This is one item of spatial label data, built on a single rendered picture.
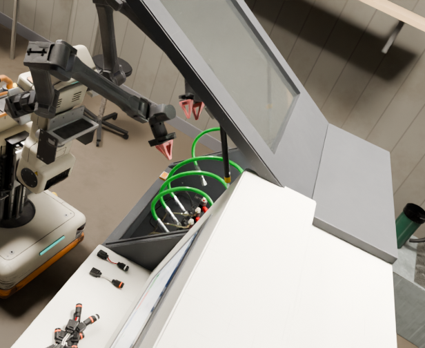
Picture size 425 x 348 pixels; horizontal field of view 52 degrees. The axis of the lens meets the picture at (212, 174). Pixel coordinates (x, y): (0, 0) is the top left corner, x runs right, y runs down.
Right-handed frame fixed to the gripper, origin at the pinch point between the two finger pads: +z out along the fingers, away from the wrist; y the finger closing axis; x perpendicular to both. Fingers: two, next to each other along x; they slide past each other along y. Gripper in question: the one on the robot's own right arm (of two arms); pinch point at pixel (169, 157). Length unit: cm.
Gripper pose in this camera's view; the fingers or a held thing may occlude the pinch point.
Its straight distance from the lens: 175.6
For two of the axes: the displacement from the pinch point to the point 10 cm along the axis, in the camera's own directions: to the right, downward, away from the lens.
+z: 3.3, 9.2, 2.0
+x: 5.1, -3.5, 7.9
